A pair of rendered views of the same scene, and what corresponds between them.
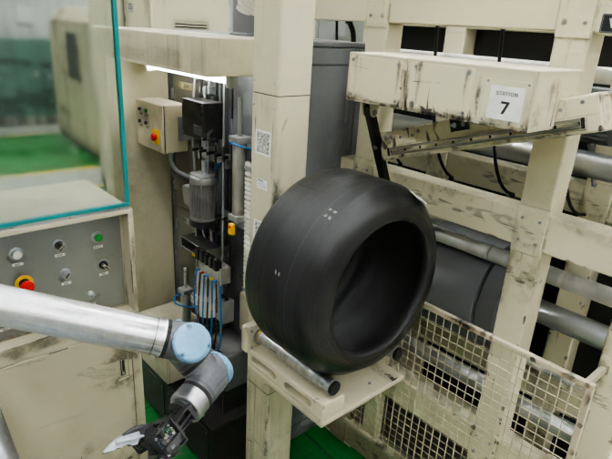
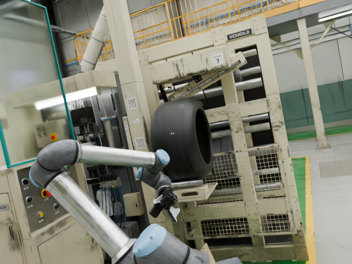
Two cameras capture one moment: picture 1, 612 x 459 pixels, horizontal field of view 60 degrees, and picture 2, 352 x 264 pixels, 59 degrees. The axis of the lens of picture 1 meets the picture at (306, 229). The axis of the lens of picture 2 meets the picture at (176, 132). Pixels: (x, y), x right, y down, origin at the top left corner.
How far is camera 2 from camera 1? 1.17 m
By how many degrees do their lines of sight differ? 32
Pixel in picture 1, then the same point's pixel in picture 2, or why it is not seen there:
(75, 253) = not seen: hidden behind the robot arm
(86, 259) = not seen: hidden behind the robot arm
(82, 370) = (78, 240)
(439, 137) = (192, 87)
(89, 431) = not seen: outside the picture
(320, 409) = (203, 190)
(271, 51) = (128, 65)
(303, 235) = (176, 116)
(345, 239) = (191, 111)
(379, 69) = (164, 67)
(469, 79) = (202, 57)
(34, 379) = (61, 246)
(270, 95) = (131, 82)
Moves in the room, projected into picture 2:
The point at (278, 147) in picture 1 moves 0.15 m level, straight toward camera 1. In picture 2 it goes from (140, 101) to (150, 98)
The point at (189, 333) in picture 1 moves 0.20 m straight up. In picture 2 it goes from (161, 152) to (154, 116)
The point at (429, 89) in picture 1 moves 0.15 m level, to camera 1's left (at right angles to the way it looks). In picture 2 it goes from (188, 66) to (171, 68)
